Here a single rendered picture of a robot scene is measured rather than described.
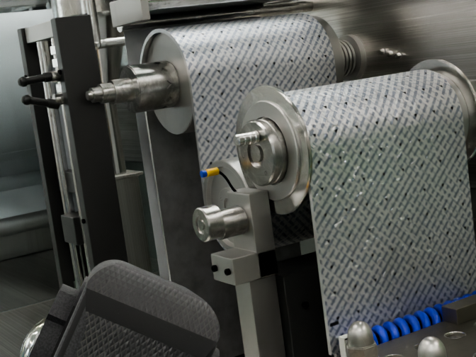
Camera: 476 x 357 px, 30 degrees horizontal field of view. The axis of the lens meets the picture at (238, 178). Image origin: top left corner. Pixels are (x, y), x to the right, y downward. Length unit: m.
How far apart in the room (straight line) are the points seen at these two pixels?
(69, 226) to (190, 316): 1.12
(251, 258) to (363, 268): 0.13
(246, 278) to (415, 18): 0.47
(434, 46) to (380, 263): 0.36
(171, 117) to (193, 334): 1.08
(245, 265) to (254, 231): 0.04
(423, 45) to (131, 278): 1.14
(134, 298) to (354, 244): 0.86
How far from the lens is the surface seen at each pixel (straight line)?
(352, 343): 0.93
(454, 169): 1.10
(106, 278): 0.15
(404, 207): 1.05
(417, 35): 1.29
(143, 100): 1.18
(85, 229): 1.21
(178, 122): 1.22
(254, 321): 1.04
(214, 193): 1.15
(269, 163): 0.98
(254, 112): 1.02
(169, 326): 0.15
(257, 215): 1.01
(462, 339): 1.00
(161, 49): 1.23
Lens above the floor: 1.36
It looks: 8 degrees down
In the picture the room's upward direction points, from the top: 8 degrees counter-clockwise
